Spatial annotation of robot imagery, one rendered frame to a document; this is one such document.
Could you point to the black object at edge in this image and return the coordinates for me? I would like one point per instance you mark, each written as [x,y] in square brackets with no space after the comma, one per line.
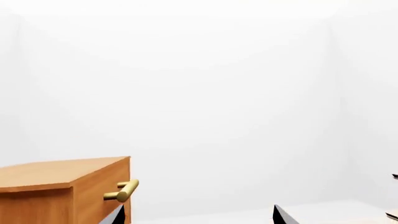
[395,175]

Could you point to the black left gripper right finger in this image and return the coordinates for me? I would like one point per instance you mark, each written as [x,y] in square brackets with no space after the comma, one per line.
[281,216]

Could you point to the wooden cabinet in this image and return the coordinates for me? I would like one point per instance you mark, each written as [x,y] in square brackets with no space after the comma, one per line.
[53,186]

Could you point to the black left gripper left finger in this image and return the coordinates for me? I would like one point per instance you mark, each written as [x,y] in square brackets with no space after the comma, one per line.
[116,217]

